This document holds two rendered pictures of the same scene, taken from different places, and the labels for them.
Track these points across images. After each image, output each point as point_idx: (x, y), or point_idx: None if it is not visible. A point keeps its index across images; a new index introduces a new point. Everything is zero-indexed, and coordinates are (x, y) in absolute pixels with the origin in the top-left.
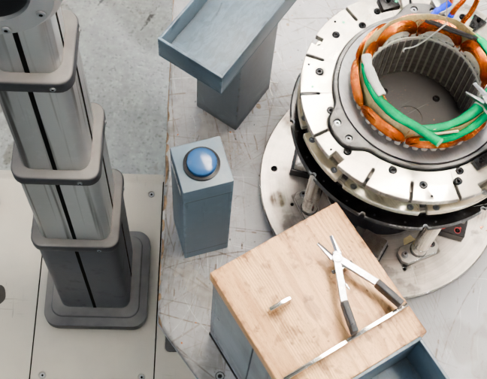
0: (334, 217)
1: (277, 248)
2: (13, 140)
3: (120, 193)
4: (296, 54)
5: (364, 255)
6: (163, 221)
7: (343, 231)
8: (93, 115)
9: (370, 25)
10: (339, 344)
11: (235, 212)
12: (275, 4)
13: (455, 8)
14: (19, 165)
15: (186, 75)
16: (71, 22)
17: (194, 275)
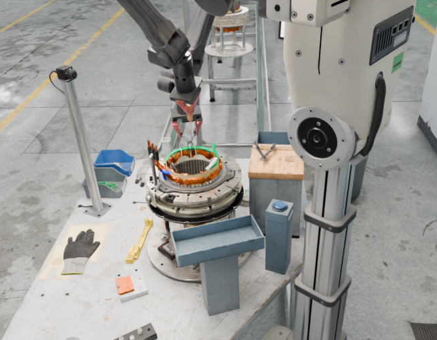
0: (252, 169)
1: (277, 171)
2: (344, 289)
3: (293, 330)
4: (177, 303)
5: (253, 160)
6: (289, 276)
7: (253, 166)
8: (301, 280)
9: (187, 191)
10: (280, 146)
11: (258, 264)
12: (199, 240)
13: (161, 168)
14: (346, 278)
15: (232, 324)
16: (308, 209)
17: (290, 255)
